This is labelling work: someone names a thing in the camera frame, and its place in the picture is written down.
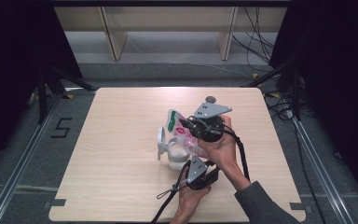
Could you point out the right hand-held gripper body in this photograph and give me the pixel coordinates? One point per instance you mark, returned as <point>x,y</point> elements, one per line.
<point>209,124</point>

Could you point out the black tripod stand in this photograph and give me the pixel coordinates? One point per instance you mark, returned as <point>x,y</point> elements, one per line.
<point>48,90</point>
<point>287,81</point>

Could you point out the clear plastic bag red print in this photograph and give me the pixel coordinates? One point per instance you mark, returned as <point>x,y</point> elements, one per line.
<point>183,133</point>

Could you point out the person's right hand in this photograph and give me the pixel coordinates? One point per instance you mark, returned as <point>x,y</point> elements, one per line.
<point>222,149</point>

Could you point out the person's left hand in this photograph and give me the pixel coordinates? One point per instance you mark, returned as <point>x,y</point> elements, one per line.
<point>191,197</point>

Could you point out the glass jar with white lid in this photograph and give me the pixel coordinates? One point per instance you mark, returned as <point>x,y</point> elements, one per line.
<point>176,155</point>

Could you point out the small grey round cap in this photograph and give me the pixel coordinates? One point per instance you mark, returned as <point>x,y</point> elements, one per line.
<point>210,99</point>

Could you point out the aluminium floor rail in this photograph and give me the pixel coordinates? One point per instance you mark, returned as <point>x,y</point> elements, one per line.
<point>18,168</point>
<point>323,174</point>

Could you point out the light wooden shelf unit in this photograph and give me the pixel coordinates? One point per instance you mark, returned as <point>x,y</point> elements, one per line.
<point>167,21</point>

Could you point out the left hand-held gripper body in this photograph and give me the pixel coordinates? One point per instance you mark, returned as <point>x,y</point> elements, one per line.
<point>200,175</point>

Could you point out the dark curtain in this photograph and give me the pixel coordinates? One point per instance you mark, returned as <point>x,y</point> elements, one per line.
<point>15,62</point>
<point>338,77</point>

